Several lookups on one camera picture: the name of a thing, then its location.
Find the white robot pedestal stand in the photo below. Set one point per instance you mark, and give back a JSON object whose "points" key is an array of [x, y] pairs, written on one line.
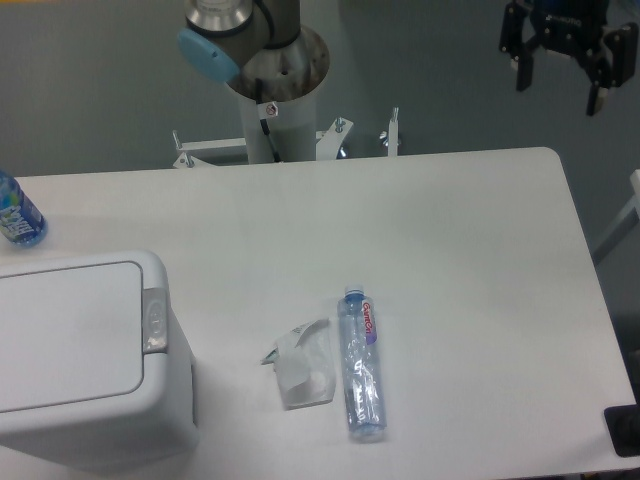
{"points": [[273, 132]]}

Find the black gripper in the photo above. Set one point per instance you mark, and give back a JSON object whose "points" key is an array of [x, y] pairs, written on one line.
{"points": [[575, 29]]}

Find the clear empty plastic bottle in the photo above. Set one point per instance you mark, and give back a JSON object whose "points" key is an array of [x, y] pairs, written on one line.
{"points": [[361, 366]]}

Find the white push-lid trash can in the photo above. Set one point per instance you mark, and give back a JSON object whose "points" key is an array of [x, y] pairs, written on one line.
{"points": [[96, 372]]}

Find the crumpled clear plastic wrapper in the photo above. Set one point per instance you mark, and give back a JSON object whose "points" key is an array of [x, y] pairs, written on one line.
{"points": [[303, 363]]}

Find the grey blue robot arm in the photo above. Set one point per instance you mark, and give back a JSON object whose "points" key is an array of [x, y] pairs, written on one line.
{"points": [[261, 50]]}

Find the white frame at right edge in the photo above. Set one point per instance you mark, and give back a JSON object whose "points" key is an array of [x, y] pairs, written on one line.
{"points": [[620, 226]]}

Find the blue labelled water bottle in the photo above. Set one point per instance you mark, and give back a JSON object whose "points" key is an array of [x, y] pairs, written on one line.
{"points": [[22, 223]]}

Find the black clamp at table edge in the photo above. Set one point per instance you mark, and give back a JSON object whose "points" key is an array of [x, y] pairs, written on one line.
{"points": [[623, 427]]}

